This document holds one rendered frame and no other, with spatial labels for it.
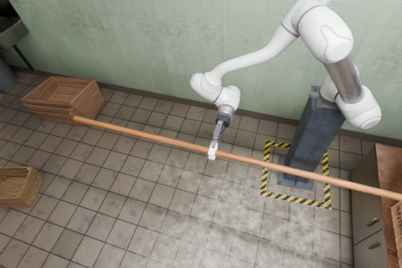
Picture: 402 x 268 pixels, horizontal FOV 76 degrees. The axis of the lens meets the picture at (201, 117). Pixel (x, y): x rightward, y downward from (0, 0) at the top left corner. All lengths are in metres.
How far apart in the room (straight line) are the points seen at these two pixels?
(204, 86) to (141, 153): 1.56
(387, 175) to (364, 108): 0.78
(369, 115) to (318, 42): 0.60
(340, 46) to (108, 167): 2.31
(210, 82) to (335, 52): 0.58
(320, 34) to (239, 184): 1.72
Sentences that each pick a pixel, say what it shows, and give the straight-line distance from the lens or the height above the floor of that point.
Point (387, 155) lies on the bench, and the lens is 2.24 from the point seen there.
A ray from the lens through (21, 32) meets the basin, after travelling 3.50.
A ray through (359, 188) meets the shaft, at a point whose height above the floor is 1.21.
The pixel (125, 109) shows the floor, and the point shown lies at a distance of 3.15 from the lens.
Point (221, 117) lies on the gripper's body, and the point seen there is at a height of 1.23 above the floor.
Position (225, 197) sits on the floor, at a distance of 2.41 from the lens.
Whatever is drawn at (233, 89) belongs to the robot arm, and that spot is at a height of 1.25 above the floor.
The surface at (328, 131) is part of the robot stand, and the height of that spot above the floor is 0.80.
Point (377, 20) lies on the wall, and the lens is 2.13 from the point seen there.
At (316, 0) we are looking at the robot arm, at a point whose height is 1.73.
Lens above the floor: 2.25
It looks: 52 degrees down
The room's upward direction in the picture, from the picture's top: 6 degrees counter-clockwise
